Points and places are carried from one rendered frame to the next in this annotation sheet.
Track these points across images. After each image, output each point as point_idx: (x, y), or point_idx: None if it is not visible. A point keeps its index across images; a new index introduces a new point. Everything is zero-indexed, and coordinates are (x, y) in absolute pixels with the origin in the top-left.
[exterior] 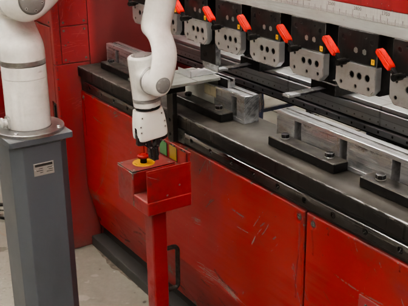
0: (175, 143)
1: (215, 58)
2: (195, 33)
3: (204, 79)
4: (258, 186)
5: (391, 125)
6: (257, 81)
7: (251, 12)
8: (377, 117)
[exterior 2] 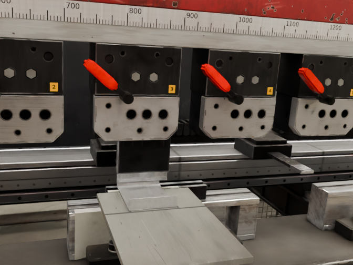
0: None
1: (169, 159)
2: (139, 122)
3: (198, 199)
4: None
5: (335, 165)
6: (107, 182)
7: (302, 63)
8: (319, 163)
